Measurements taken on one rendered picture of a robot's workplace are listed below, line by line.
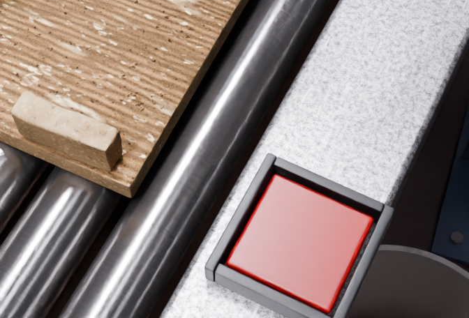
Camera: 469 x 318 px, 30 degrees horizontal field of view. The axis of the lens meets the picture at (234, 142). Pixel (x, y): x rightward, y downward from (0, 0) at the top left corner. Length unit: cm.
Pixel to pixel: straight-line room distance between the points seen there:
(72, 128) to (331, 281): 16
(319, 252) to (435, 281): 68
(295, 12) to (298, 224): 15
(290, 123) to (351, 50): 6
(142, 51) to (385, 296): 76
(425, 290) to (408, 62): 65
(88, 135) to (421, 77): 21
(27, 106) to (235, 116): 12
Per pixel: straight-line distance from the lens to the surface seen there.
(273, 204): 47
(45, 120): 47
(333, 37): 55
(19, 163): 51
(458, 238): 150
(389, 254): 109
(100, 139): 46
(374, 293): 120
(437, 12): 57
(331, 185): 48
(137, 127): 49
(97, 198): 50
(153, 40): 52
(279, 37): 54
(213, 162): 50
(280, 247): 46
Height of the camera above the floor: 136
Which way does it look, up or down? 61 degrees down
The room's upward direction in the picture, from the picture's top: straight up
